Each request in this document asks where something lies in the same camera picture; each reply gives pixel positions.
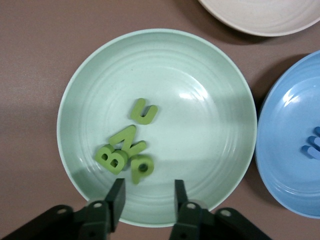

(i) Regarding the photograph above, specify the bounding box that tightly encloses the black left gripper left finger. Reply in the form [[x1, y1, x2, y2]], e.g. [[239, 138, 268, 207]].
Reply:
[[0, 178, 127, 240]]

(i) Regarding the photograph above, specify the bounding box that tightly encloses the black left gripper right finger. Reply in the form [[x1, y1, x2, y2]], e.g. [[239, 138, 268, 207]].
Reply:
[[168, 179, 272, 240]]

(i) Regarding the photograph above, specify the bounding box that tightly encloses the green foam letter P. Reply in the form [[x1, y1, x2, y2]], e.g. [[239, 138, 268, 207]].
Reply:
[[130, 154, 155, 186]]

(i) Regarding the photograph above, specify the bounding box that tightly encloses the green foam letter B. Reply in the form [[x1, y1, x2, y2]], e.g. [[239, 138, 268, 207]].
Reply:
[[94, 143, 126, 176]]

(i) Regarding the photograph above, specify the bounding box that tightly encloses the green foam letter N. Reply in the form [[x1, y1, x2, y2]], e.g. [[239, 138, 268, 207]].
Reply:
[[108, 124, 148, 161]]

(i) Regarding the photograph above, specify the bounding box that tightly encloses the green foam letter u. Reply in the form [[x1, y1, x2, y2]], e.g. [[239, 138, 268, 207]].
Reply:
[[129, 97, 159, 126]]

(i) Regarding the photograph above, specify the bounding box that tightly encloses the blue foam letter m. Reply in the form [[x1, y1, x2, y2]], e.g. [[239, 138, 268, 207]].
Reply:
[[301, 126, 320, 160]]

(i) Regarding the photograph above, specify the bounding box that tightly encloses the light green round plate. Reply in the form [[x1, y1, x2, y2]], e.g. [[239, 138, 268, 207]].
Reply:
[[56, 28, 259, 228]]

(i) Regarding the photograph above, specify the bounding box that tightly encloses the blue round plate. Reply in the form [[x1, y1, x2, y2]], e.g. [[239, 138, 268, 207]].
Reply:
[[255, 49, 320, 218]]

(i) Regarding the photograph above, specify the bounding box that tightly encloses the brown table mat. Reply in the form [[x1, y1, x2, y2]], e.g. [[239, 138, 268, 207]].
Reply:
[[0, 0, 320, 240]]

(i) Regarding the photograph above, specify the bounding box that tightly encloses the beige round plate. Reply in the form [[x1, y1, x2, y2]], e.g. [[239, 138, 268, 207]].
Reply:
[[197, 0, 320, 38]]

